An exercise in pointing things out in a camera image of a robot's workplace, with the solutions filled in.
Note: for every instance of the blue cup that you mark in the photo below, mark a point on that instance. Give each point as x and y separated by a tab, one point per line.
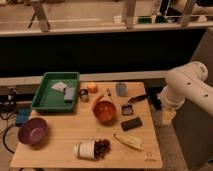
121	89

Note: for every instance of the green plastic tray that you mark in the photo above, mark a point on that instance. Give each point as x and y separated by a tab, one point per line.
48	100

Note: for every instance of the black eraser block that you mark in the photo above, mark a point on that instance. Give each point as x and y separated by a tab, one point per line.
130	124

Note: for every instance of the dark grape bunch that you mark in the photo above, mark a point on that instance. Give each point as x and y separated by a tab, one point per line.
101	148

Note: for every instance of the grey sponge block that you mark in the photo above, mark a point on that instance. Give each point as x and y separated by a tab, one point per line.
68	94

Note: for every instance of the blue box beside table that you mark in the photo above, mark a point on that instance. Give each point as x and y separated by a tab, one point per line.
22	116

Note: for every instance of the white cup on side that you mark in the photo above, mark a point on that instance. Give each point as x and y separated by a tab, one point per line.
84	150

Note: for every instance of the black marker pen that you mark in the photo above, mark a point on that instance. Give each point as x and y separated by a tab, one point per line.
137	98

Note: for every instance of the orange fruit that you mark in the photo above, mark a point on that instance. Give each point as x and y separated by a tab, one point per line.
92	87

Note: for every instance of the orange bowl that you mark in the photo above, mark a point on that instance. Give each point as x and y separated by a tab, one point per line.
104	111

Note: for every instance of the purple bowl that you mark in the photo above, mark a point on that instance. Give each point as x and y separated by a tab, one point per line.
33	131

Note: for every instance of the white cloth piece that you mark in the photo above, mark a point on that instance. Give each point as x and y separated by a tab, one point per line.
59	86

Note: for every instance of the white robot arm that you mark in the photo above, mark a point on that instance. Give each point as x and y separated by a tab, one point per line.
186	82

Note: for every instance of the small black clip box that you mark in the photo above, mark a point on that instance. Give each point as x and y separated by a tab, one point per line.
127	109

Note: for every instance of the small metal can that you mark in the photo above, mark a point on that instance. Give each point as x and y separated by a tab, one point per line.
83	95

